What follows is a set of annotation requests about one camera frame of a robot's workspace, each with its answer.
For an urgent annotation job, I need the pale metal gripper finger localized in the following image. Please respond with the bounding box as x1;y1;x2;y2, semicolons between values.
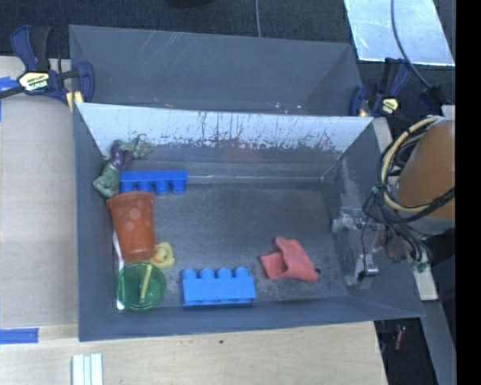
343;252;382;291
330;209;386;234

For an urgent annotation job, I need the red cloth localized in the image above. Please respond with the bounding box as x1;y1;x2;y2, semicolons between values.
259;236;321;284

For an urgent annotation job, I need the grey metal bin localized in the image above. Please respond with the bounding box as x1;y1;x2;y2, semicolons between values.
67;24;426;342

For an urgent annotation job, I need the blue thick toy brick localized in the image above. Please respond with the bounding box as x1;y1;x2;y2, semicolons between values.
180;266;258;308

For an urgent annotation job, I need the yellow rubber duck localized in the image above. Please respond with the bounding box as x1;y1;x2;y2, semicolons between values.
149;241;176;270

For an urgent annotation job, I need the blue flat toy brick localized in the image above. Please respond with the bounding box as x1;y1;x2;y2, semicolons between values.
119;169;190;197

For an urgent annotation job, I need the orange plastic cup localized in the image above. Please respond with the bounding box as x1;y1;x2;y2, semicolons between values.
105;190;158;262

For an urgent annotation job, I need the green cup with yellow straw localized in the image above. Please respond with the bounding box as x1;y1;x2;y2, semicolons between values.
115;261;168;312

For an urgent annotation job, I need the green and purple toy figure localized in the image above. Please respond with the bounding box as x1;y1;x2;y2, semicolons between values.
91;133;156;200

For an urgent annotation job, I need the pale wood board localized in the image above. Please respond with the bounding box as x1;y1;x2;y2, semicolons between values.
0;94;81;330

